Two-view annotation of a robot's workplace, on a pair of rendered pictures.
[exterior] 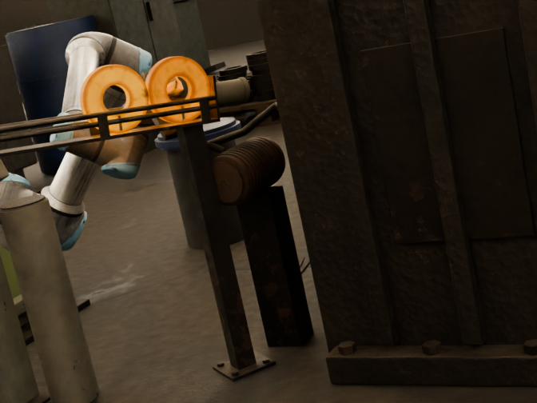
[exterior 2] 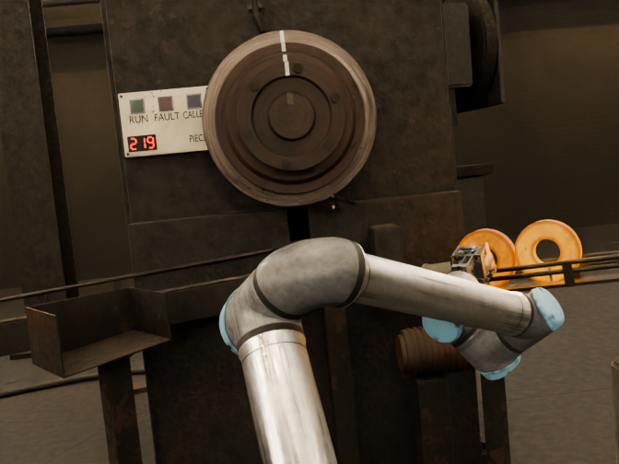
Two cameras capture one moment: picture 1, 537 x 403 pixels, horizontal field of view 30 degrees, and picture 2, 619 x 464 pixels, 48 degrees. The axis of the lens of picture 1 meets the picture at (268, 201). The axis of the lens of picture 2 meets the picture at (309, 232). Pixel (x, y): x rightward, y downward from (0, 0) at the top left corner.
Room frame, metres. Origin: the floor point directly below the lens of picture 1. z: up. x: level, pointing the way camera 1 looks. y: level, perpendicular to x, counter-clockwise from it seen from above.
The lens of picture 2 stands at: (3.68, 1.38, 0.97)
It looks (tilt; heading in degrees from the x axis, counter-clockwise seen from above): 5 degrees down; 236
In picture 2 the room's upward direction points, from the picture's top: 6 degrees counter-clockwise
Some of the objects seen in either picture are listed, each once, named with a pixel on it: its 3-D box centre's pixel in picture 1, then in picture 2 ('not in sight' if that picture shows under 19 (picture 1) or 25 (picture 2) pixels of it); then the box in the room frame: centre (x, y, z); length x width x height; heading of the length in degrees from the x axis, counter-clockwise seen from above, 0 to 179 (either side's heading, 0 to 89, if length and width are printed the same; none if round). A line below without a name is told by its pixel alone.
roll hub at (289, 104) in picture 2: not in sight; (291, 117); (2.68, -0.16, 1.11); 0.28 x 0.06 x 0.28; 150
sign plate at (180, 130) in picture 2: not in sight; (168, 121); (2.87, -0.51, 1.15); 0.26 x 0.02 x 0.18; 150
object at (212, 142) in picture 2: not in sight; (289, 120); (2.63, -0.24, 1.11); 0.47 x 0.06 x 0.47; 150
